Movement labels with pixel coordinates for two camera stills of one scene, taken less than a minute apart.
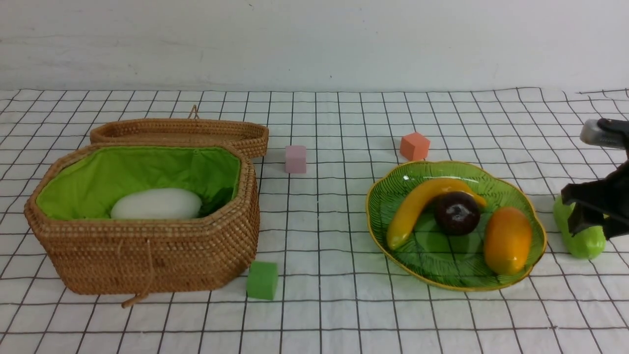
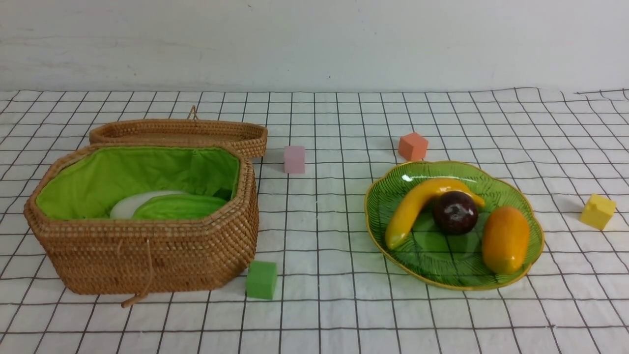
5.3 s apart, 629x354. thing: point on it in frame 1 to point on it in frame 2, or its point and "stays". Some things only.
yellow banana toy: x=410 y=202 stays
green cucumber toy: x=588 y=242 to x=172 y=207
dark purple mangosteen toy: x=457 y=213 stays
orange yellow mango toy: x=507 y=240 stays
